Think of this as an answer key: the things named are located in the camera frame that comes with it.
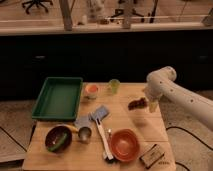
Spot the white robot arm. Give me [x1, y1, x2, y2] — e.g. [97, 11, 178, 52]
[144, 66, 213, 131]

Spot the translucent green cup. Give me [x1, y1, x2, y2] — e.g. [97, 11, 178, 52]
[108, 79, 120, 94]

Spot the black floor cable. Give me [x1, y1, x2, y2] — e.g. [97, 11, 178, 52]
[165, 125, 213, 151]

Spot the white handled brush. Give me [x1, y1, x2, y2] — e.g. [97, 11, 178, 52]
[95, 119, 114, 160]

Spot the dark maroon bowl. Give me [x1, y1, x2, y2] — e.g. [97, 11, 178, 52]
[45, 126, 72, 153]

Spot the white cup orange inside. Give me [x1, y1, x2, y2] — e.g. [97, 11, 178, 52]
[85, 84, 98, 99]

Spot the yellow banana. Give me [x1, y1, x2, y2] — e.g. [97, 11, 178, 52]
[67, 125, 78, 133]

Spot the green cucumber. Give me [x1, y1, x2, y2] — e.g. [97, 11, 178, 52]
[48, 133, 67, 152]

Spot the black office chair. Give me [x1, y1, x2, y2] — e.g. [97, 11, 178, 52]
[22, 0, 53, 14]

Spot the small metal cup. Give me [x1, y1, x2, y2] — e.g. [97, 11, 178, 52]
[78, 127, 92, 144]

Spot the orange plastic bowl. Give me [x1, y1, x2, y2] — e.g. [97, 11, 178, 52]
[109, 129, 140, 162]

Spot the brown black box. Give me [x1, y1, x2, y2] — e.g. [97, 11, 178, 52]
[139, 144, 165, 169]

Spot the green plastic tray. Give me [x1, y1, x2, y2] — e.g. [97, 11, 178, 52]
[32, 77, 83, 121]

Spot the dark purple grape bunch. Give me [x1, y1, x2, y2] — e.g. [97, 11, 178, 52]
[128, 97, 148, 110]

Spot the grey cloth piece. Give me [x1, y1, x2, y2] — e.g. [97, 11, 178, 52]
[74, 115, 91, 129]

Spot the blue sponge cloth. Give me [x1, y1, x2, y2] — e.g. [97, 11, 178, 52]
[90, 106, 109, 121]

